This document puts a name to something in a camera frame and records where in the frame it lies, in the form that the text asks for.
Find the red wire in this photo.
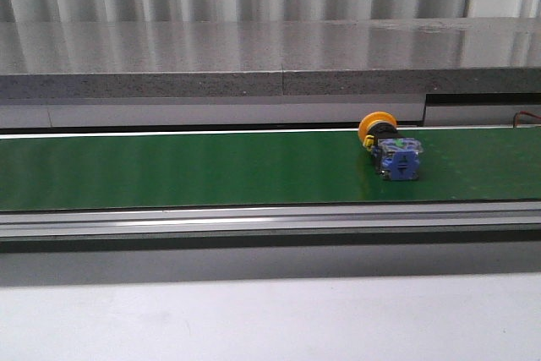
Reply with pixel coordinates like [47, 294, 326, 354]
[512, 111, 541, 128]

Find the green conveyor belt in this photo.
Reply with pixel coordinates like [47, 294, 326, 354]
[1, 128, 540, 211]

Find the yellow mushroom push button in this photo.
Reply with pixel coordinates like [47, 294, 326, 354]
[358, 112, 424, 181]

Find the aluminium conveyor frame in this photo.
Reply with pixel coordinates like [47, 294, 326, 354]
[1, 200, 540, 253]

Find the grey granite counter ledge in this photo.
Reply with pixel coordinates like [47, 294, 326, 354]
[1, 18, 540, 99]

